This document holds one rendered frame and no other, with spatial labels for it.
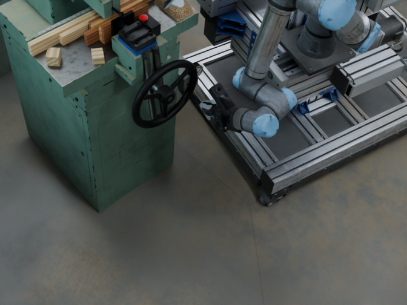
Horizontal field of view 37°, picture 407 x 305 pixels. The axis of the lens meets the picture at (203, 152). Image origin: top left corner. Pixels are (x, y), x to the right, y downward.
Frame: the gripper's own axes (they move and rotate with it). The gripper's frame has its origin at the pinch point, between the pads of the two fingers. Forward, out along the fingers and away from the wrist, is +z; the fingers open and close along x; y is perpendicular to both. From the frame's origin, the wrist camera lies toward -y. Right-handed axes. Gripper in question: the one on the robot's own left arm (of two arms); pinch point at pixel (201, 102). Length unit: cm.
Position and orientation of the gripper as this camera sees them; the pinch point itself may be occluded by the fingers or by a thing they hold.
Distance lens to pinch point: 221.2
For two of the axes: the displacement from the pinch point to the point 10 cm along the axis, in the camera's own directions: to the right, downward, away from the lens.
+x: 7.4, -5.3, 4.2
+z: -6.1, -2.3, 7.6
